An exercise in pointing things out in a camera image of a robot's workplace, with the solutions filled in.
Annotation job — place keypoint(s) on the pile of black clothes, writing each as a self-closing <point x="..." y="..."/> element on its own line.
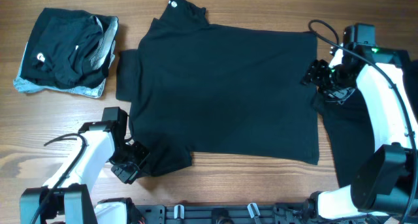
<point x="350" y="132"/>

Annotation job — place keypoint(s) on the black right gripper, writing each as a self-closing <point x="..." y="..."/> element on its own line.
<point x="317" y="73"/>

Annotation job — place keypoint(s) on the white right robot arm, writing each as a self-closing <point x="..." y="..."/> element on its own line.
<point x="386" y="184"/>

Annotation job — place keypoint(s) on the folded black shirt stack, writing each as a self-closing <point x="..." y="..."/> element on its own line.
<point x="65" y="47"/>

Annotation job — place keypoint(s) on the black polo shirt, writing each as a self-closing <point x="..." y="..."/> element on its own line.
<point x="194" y="86"/>

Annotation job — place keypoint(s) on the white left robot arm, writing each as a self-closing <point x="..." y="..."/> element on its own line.
<point x="67" y="191"/>

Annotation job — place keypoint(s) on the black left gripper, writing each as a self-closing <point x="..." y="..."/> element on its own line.
<point x="132" y="173"/>

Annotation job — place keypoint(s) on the grey patterned folded garment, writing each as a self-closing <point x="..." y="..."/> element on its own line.
<point x="98" y="67"/>

